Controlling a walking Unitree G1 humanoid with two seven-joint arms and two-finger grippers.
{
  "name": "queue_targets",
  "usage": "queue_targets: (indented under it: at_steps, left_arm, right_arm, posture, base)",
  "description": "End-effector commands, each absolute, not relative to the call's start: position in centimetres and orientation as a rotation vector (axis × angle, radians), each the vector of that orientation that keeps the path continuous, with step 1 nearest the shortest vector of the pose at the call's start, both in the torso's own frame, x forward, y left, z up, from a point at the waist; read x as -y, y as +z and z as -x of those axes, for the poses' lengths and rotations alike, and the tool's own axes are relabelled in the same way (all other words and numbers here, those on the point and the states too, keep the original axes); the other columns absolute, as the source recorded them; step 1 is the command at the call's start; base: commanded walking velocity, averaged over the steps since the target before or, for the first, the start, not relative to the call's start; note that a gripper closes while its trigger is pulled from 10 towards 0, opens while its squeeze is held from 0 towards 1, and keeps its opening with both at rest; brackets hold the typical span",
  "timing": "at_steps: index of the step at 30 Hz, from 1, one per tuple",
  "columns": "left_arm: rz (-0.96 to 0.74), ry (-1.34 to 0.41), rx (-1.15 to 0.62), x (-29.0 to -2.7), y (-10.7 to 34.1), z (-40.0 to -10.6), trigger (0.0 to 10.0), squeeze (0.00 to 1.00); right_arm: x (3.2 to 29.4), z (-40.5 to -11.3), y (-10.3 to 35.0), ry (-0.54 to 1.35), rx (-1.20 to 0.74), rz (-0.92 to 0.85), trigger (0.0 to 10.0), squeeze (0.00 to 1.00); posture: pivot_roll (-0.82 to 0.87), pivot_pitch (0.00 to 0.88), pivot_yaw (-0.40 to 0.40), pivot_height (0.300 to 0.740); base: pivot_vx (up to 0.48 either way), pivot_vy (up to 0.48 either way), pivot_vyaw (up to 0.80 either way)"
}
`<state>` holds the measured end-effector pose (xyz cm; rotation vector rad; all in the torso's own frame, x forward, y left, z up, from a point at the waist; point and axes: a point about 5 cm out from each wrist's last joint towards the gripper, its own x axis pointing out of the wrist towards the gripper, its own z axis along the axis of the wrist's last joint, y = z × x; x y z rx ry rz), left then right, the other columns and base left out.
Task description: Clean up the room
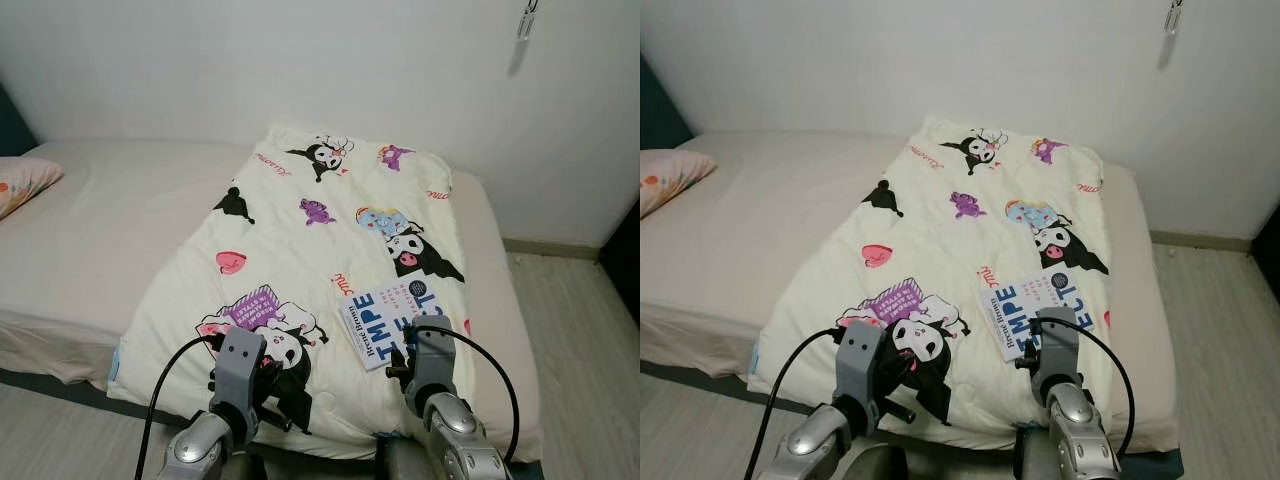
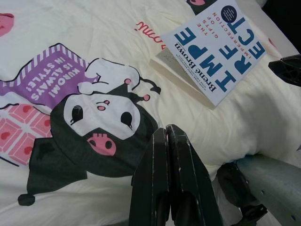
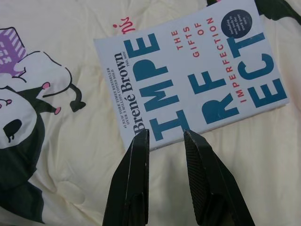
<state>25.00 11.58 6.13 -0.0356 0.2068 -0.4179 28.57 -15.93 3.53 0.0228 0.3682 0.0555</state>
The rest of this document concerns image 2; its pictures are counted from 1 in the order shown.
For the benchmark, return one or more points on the cream cartoon print blanket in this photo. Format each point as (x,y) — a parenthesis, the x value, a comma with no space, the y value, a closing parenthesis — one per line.
(70,23)

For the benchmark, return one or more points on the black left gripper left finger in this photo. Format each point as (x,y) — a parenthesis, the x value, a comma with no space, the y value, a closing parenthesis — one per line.
(150,188)

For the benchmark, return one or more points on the white blue lettered book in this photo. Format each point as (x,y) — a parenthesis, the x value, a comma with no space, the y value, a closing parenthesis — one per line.
(211,47)

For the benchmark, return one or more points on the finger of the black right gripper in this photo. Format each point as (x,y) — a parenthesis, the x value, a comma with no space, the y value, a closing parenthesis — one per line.
(289,69)

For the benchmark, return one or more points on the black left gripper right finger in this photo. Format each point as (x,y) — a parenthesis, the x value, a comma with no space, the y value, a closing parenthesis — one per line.
(192,188)

